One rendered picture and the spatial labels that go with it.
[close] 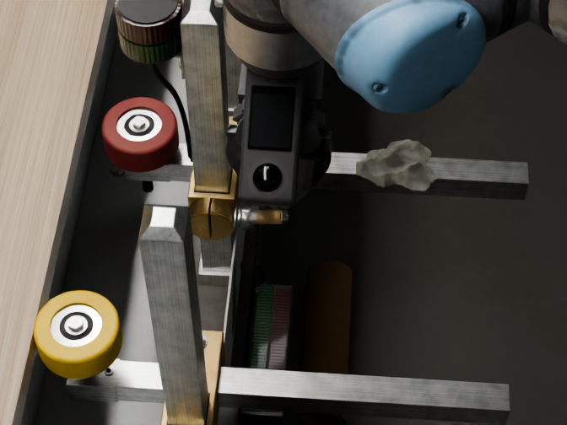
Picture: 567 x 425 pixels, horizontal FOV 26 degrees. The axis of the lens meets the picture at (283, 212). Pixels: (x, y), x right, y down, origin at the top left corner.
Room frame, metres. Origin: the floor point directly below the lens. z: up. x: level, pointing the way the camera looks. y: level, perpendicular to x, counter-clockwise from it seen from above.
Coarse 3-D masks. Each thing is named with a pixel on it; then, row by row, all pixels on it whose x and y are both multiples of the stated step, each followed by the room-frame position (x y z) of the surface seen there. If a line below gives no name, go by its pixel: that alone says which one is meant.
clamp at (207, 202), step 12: (192, 168) 0.82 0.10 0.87; (192, 180) 0.80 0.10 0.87; (192, 192) 0.79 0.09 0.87; (204, 192) 0.79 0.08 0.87; (216, 192) 0.79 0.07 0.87; (228, 192) 0.79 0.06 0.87; (192, 204) 0.78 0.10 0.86; (204, 204) 0.77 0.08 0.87; (216, 204) 0.77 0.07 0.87; (228, 204) 0.78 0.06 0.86; (192, 216) 0.76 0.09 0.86; (204, 216) 0.76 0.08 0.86; (216, 216) 0.76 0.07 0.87; (228, 216) 0.76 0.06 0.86; (192, 228) 0.76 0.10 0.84; (204, 228) 0.76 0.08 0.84; (216, 228) 0.76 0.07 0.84; (228, 228) 0.76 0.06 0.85
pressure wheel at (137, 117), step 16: (112, 112) 0.87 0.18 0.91; (128, 112) 0.87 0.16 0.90; (144, 112) 0.87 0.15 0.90; (160, 112) 0.87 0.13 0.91; (112, 128) 0.85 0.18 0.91; (128, 128) 0.85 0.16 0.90; (144, 128) 0.85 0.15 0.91; (160, 128) 0.85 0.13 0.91; (176, 128) 0.85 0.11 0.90; (112, 144) 0.82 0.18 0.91; (128, 144) 0.82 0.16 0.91; (144, 144) 0.82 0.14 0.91; (160, 144) 0.82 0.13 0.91; (176, 144) 0.84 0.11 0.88; (112, 160) 0.82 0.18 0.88; (128, 160) 0.81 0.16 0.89; (144, 160) 0.81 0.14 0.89; (160, 160) 0.82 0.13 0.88
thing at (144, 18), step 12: (120, 0) 0.81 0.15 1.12; (132, 0) 0.81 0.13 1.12; (144, 0) 0.81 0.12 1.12; (156, 0) 0.81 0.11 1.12; (168, 0) 0.81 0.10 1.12; (120, 12) 0.80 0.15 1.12; (132, 12) 0.80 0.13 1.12; (144, 12) 0.80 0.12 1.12; (156, 12) 0.80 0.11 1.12; (168, 12) 0.80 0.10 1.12; (180, 60) 0.79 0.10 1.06; (156, 72) 0.81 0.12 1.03; (168, 84) 0.81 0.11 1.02; (180, 108) 0.80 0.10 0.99
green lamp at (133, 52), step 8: (120, 32) 0.80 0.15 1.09; (120, 40) 0.80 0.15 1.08; (128, 40) 0.79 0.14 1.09; (168, 40) 0.79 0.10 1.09; (176, 40) 0.79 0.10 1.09; (128, 48) 0.79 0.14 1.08; (136, 48) 0.78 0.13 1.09; (144, 48) 0.78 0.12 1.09; (152, 48) 0.78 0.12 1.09; (160, 48) 0.78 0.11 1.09; (168, 48) 0.79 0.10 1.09; (176, 48) 0.79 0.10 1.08; (128, 56) 0.79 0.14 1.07; (136, 56) 0.78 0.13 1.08; (144, 56) 0.78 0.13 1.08; (152, 56) 0.78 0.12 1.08; (160, 56) 0.78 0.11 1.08; (168, 56) 0.78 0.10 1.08
